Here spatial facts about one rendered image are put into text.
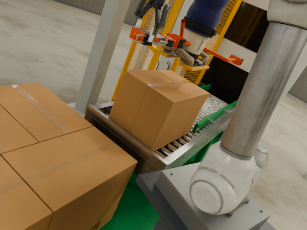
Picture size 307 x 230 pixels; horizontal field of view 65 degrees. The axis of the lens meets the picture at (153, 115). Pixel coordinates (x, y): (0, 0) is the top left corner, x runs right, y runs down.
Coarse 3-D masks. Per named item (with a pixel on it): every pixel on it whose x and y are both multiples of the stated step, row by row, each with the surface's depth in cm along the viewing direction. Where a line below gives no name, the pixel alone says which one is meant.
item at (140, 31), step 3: (132, 27) 108; (135, 27) 109; (132, 30) 109; (135, 30) 108; (138, 30) 107; (141, 30) 109; (144, 30) 112; (132, 33) 109; (138, 33) 107; (141, 33) 107; (144, 33) 106; (147, 33) 108; (129, 36) 110; (132, 36) 109; (138, 39) 108
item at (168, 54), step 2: (156, 50) 157; (158, 50) 157; (160, 50) 157; (162, 50) 158; (158, 52) 157; (160, 52) 156; (162, 52) 155; (164, 52) 156; (166, 52) 157; (168, 52) 158; (170, 52) 161; (172, 52) 164; (174, 52) 166; (162, 54) 156; (164, 54) 155; (166, 54) 154; (168, 54) 156; (170, 54) 158; (172, 54) 161; (164, 56) 155; (166, 56) 154; (168, 56) 155; (170, 56) 158; (172, 56) 160; (174, 56) 163
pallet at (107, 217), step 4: (108, 212) 156; (112, 212) 163; (104, 216) 153; (108, 216) 160; (100, 220) 154; (104, 220) 158; (108, 220) 166; (96, 224) 156; (100, 224) 155; (104, 224) 163; (88, 228) 141; (92, 228) 156; (96, 228) 157
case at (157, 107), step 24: (144, 72) 168; (168, 72) 194; (120, 96) 161; (144, 96) 151; (168, 96) 145; (192, 96) 164; (120, 120) 165; (144, 120) 154; (168, 120) 150; (192, 120) 195; (144, 144) 157
